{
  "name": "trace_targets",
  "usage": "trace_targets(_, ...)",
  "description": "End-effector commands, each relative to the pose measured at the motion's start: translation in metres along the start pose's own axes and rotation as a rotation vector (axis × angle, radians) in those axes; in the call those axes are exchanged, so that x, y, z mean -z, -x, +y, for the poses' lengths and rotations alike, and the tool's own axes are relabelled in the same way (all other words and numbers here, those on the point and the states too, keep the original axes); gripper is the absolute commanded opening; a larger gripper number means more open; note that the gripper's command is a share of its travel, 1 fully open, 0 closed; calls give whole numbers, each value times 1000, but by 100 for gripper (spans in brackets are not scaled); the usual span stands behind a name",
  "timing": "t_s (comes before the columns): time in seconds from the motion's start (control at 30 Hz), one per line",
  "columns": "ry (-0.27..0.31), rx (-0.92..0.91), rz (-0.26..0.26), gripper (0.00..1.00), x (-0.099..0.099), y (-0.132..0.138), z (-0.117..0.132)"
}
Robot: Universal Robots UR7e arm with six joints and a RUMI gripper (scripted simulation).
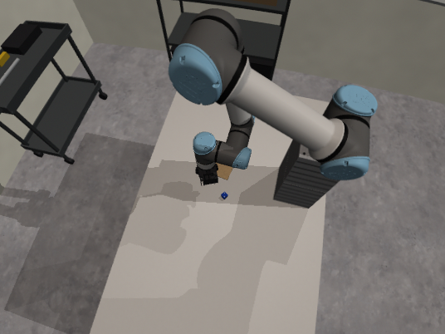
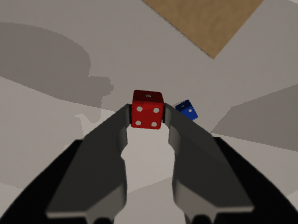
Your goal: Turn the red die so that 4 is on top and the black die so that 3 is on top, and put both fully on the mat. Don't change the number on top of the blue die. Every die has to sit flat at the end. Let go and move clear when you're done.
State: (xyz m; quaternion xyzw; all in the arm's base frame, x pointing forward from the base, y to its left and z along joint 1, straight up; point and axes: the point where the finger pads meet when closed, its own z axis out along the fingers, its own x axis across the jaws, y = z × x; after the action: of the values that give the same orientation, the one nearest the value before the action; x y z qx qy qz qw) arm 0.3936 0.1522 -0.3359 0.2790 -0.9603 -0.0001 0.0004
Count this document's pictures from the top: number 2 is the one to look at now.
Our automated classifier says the tan flat mat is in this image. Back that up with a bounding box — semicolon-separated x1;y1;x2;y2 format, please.
143;0;264;59

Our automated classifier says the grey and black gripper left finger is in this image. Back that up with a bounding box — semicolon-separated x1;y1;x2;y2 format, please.
0;104;132;224

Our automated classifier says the blue die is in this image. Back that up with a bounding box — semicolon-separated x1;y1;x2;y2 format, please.
175;100;198;120

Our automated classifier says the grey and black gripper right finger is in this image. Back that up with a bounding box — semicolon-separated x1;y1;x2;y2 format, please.
162;103;298;224

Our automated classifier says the red die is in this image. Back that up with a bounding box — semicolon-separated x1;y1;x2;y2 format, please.
131;90;165;129

